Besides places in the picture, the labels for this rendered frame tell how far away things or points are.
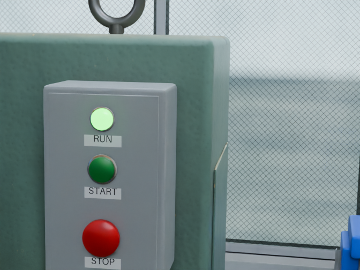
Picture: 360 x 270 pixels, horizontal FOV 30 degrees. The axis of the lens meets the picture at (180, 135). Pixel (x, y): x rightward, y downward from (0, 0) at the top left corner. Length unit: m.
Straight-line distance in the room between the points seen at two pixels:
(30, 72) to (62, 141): 0.09
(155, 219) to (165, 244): 0.02
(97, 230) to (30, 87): 0.15
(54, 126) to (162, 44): 0.12
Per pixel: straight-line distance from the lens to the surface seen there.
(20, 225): 0.64
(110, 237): 0.54
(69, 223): 0.55
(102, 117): 0.52
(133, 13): 0.69
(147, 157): 0.53
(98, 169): 0.53
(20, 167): 0.62
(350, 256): 1.32
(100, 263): 0.56
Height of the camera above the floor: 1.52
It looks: 9 degrees down
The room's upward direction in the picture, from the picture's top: 1 degrees clockwise
